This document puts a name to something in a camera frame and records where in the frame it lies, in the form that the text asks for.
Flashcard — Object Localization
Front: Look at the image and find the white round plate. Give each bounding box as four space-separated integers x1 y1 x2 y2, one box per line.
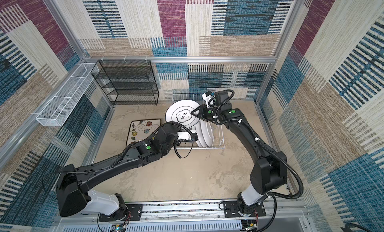
195 122 207 147
165 100 200 128
201 120 214 147

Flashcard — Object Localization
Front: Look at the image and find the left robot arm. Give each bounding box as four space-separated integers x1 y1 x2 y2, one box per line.
56 122 198 221

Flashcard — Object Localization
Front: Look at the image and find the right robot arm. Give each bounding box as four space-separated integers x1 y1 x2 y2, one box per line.
193 89 288 216

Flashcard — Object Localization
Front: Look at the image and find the black mesh shelf rack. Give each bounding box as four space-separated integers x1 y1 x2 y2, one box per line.
91 60 159 105

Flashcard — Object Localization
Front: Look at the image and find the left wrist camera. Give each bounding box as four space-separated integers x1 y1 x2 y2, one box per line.
191 133 198 141

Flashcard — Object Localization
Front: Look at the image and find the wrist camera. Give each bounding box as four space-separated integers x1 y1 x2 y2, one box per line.
202 91 216 107
191 133 198 141

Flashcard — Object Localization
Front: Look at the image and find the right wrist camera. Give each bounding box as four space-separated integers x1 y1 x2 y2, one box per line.
202 91 216 107

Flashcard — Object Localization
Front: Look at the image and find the white wire dish rack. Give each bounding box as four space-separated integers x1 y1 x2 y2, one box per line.
166 92 225 149

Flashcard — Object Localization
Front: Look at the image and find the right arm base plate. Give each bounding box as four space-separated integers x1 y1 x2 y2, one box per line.
219 200 266 218

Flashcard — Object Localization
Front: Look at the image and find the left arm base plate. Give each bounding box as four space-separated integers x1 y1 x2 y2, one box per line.
98 204 143 222

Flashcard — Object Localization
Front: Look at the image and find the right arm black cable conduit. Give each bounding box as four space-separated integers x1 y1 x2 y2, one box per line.
214 89 304 200

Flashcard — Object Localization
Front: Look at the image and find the aluminium mounting rail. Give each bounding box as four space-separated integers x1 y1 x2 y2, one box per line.
50 199 316 232

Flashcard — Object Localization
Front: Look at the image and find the white wire wall basket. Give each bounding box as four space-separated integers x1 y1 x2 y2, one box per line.
36 63 95 127

